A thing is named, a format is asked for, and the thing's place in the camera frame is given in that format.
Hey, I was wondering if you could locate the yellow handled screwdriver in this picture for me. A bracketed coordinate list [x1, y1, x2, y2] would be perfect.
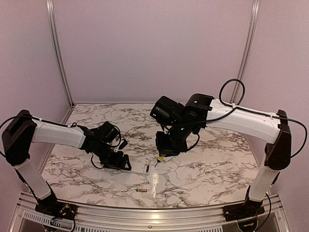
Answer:
[154, 156, 164, 167]

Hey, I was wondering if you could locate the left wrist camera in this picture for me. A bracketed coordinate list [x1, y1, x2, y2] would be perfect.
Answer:
[116, 139, 128, 150]

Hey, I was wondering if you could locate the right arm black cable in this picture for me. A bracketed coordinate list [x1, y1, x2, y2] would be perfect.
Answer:
[185, 78, 309, 229]

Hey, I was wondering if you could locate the front aluminium rail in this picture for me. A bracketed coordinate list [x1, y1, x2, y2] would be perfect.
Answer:
[18, 193, 292, 232]

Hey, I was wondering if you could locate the aluminium frame post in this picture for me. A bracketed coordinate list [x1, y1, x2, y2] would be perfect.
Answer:
[46, 0, 74, 108]
[228, 0, 261, 108]

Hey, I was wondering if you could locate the right aluminium frame post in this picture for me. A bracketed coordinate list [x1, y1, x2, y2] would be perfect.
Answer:
[228, 0, 261, 108]

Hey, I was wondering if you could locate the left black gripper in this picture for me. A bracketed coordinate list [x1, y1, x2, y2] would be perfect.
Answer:
[95, 141, 132, 170]

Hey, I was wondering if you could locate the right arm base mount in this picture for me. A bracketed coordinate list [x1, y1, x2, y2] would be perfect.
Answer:
[223, 201, 265, 221]

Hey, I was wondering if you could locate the left aluminium frame post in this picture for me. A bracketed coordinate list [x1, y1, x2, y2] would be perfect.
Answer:
[46, 0, 74, 108]

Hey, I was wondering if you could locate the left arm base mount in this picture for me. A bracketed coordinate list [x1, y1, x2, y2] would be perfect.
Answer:
[35, 202, 77, 220]

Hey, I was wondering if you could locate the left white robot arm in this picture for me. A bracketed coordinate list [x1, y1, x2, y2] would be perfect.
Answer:
[0, 110, 132, 215]

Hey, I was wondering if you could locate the white remote control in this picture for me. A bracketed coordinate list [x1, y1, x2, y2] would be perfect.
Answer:
[124, 162, 151, 175]

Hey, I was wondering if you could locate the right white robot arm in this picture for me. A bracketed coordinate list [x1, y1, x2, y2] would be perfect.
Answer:
[150, 93, 292, 217]

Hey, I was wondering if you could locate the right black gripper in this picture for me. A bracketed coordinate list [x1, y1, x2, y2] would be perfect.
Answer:
[156, 119, 192, 156]

